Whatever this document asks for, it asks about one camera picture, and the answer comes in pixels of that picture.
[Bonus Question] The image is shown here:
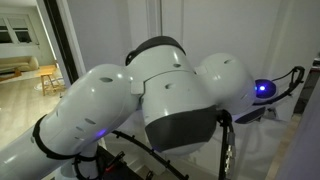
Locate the low wooden coffee table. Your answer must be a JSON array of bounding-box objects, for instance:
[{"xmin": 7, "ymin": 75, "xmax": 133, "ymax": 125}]
[{"xmin": 0, "ymin": 67, "xmax": 23, "ymax": 83}]

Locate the beige sofa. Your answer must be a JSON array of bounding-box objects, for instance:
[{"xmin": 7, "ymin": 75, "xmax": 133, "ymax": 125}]
[{"xmin": 0, "ymin": 55, "xmax": 40, "ymax": 73}]

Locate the black vertical post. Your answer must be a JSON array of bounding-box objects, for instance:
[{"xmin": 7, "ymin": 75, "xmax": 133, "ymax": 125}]
[{"xmin": 43, "ymin": 0, "xmax": 80, "ymax": 84}]

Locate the white panel door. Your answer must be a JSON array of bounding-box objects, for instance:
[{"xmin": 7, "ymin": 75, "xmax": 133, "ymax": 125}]
[{"xmin": 159, "ymin": 0, "xmax": 318, "ymax": 180}]

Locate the window pane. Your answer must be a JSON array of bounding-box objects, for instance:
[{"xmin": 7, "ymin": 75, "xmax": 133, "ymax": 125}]
[
  {"xmin": 0, "ymin": 17, "xmax": 14, "ymax": 45},
  {"xmin": 7, "ymin": 16, "xmax": 34, "ymax": 45}
]

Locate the black robot table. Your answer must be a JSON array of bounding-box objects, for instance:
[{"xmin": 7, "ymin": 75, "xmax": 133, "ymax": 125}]
[{"xmin": 95, "ymin": 145, "xmax": 148, "ymax": 180}]

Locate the wooden stool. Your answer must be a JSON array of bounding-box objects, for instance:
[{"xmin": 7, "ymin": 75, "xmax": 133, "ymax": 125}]
[{"xmin": 38, "ymin": 64, "xmax": 65, "ymax": 97}]

